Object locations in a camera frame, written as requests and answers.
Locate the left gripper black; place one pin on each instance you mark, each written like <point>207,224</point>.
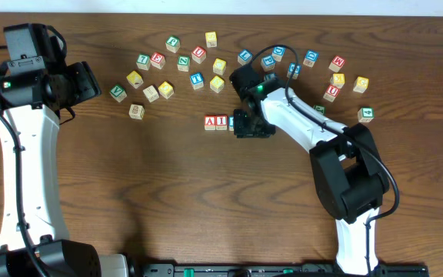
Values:
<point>88,84</point>

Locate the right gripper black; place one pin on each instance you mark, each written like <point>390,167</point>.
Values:
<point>241,131</point>

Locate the blue 2 block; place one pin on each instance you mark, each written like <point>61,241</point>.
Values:
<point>231,123</point>

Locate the red I block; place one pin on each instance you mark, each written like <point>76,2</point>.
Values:
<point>221,122</point>

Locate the red A block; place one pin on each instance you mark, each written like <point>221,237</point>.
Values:
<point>210,122</point>

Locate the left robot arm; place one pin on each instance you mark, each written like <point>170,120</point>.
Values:
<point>34,239</point>

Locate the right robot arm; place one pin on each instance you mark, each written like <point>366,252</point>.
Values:
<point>350,179</point>

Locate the green V block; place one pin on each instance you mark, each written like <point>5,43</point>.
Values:
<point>118,93</point>

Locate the yellow block centre lower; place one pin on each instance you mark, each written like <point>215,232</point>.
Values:
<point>217,84</point>

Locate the yellow K block left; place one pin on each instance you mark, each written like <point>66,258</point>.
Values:
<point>134,79</point>

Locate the blue L block lower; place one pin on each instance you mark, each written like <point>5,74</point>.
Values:
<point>270,76</point>

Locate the blue l block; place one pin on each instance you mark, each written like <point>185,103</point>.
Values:
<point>244,57</point>
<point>270,76</point>

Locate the pineapple picture block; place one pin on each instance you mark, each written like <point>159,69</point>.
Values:
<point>136,111</point>

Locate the green 7 block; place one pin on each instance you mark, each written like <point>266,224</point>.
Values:
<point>143,62</point>

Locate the yellow block centre upper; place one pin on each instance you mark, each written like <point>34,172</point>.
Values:
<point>219,66</point>

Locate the blue T block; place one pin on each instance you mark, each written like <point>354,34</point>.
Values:
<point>196,80</point>

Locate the blue P block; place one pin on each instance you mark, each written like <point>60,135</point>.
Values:
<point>268,63</point>

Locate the plain I-side block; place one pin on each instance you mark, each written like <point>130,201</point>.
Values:
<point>151,93</point>

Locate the blue L block upper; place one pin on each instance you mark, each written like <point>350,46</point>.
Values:
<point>244,57</point>

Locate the blue 5 block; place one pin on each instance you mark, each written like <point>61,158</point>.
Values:
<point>293,71</point>

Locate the green J block right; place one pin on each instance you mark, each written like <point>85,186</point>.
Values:
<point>320,109</point>

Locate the green j block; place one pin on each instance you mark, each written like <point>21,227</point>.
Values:
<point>173,44</point>
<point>320,109</point>

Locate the red E block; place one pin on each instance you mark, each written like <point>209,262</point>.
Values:
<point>158,60</point>

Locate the blue D block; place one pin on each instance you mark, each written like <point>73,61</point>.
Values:
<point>278,53</point>

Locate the red U block left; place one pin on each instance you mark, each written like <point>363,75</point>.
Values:
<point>199,54</point>

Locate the red u block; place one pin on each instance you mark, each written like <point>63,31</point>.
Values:
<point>199,54</point>
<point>331,93</point>

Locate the yellow block lower left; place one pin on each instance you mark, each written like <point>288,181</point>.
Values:
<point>166,90</point>

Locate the green Z block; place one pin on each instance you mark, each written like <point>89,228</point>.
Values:
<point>183,63</point>

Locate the red U block right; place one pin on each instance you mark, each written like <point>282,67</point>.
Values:
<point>331,93</point>

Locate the yellow block top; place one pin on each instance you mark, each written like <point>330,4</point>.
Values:
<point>211,39</point>

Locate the green J block top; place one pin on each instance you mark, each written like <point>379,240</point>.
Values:
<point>173,44</point>

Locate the yellow block right inner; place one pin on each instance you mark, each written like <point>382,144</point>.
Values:
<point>337,80</point>

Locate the red M block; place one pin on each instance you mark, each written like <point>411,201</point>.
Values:
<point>337,63</point>

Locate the green 4 block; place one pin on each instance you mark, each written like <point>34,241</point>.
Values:
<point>366,114</point>

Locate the yellow block far right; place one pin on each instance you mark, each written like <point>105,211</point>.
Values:
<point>361,84</point>

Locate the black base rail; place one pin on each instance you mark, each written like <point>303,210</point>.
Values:
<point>170,270</point>

